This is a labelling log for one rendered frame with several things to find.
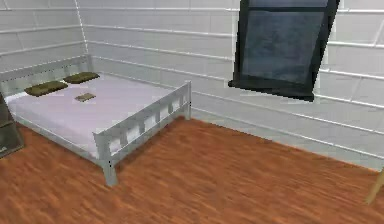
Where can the black framed window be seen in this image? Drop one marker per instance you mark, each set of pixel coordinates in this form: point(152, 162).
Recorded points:
point(281, 46)

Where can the small olive flat book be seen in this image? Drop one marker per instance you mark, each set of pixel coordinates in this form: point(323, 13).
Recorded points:
point(85, 97)

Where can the light wooden furniture leg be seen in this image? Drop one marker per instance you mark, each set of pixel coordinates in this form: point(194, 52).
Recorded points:
point(376, 187)

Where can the dark grey shelf unit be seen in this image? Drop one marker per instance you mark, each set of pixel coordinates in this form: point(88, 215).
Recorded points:
point(7, 130)

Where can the white framed bed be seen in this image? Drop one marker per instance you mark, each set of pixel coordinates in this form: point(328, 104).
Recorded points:
point(100, 110)

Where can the olive green pillow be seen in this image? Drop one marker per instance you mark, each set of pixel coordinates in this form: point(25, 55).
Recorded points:
point(81, 77)
point(45, 88)

